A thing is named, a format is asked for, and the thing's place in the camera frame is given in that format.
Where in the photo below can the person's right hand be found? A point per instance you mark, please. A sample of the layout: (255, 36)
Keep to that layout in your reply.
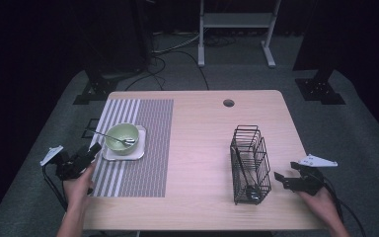
(320, 204)

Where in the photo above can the black floor outlet frame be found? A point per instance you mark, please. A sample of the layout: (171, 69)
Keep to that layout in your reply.
(86, 129)

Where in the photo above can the grey striped placemat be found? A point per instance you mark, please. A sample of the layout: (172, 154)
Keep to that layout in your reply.
(154, 131)

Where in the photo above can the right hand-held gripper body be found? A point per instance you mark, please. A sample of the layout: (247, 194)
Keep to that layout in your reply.
(307, 182)

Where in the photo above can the green bowl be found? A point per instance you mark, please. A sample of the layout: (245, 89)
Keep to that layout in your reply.
(118, 146)

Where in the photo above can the silver spoon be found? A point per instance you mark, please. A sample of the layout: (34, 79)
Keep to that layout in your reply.
(129, 141)

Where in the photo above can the person's left hand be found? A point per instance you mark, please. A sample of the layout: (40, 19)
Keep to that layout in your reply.
(77, 191)

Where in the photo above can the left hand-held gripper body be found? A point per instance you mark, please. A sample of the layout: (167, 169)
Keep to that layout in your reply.
(67, 168)

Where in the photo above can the white metal stand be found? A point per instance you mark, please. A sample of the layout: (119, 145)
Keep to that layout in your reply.
(237, 19)

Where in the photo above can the white square plate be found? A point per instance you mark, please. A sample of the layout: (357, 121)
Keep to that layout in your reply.
(140, 151)

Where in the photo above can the black stand base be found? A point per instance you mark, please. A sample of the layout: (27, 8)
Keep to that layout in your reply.
(320, 90)
(95, 90)

